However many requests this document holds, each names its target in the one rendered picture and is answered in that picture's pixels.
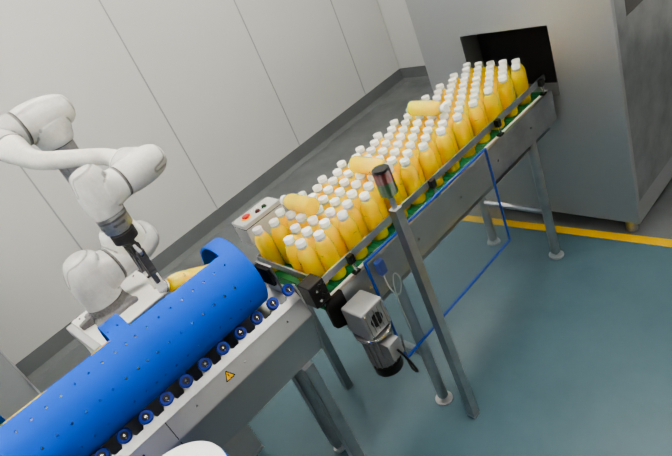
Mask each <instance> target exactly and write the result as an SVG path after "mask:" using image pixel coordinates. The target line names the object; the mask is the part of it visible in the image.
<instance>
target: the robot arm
mask: <svg viewBox="0 0 672 456"><path fill-rule="evenodd" d="M75 116H76V113H75V109H74V106H73V105H72V103H71V102H70V101H69V100H68V99H67V98H66V97H65V96H63V95H61V94H48V95H42V96H38V97H34V98H32V99H30V100H28V101H26V102H24V103H22V104H20V105H18V106H16V107H14V108H13V109H12V110H10V111H9V112H7V113H5V114H3V115H1V116H0V161H2V162H5V163H8V164H13V165H17V166H21V167H24V168H28V169H34V170H56V169H59V171H60V172H61V174H62V175H63V177H64V178H65V179H66V181H67V182H68V184H69V185H70V187H71V189H72V191H73V193H74V195H75V197H76V199H77V201H78V202H79V204H80V205H81V207H82V208H83V209H84V211H85V212H86V213H87V214H88V215H89V216H90V217H92V218H93V220H94V221H95V222H96V224H97V225H98V227H99V228H100V232H99V239H100V242H101V246H102V248H101V249H100V250H98V251H93V250H89V249H85V250H81V251H77V252H75V253H73V254H72V255H70V256H69V257H68V258H67V259H66V260H65V262H64V263H63V268H62V273H63V278H64V281H65V283H66V286H67V287H68V289H69V291H70V292H71V294H72V295H73V296H74V298H75V299H76V300H77V301H78V303H79V304H80V305H81V306H82V307H83V308H84V309H85V310H86V311H87V312H88V313H86V314H85V316H84V318H85V320H84V321H83V322H82V323H81V324H80V325H79V327H80V328H81V329H82V330H83V331H84V330H86V329H87V328H89V327H91V326H93V325H94V324H95V325H97V327H98V326H100V325H101V324H102V323H104V322H105V321H106V320H108V319H109V318H110V317H111V316H113V315H114V314H115V313H116V314H118V315H121V314H122V313H123V312H124V311H125V310H127V309H128V308H129V307H130V306H132V305H133V304H135V303H136V302H137V301H138V300H139V299H138V297H137V296H132V295H130V294H129V293H127V292H125V291H124V290H123V289H122V288H121V286H120V285H121V284H122V282H123V281H124V279H125V278H126V277H127V276H129V275H130V274H132V273H133V272H134V271H136V270H137V269H141V271H142V272H143V274H144V276H145V277H146V279H147V280H148V282H149V283H150V285H151V286H152V287H153V289H157V291H158V292H159V293H161V292H163V291H164V290H165V289H167V286H166V284H165V283H164V281H163V280H162V278H161V277H160V275H159V274H158V270H157V269H156V268H155V266H154V265H153V263H152V262H151V260H150V259H149V258H150V257H151V256H152V254H153V253H154V252H155V250H156V248H157V246H158V244H159V234H158V232H157V231H156V229H155V228H154V227H153V226H152V225H151V224H149V223H147V222H145V221H140V220H138V221H135V220H134V219H133V218H132V217H131V216H130V215H129V213H128V212H127V210H126V208H125V207H124V205H123V203H124V202H125V201H126V200H127V198H129V197H130V196H131V195H133V194H134V193H136V192H138V191H140V190H142V189H143V188H145V187H146V186H148V185H149V184H150V183H152V182H153V181H154V180H155V179H157V178H158V177H159V176H160V175H161V173H162V172H163V171H164V169H165V168H166V163H167V158H166V155H165V153H164V152H163V150H162V149H161V148H160V147H159V146H156V145H154V144H146V145H142V146H140V147H137V146H136V147H122V148H120V149H118V150H116V149H109V148H93V149H79V147H78V146H77V144H76V143H75V141H74V140H73V138H74V132H73V129H72V124H71V123H72V122H73V121H74V120H75ZM32 145H35V146H37V147H38V148H39V149H40V150H42V151H39V150H35V149H34V148H33V147H31V146H32ZM96 165H106V166H109V168H108V169H106V170H104V171H103V170H102V169H101V168H100V167H98V166H96Z"/></svg>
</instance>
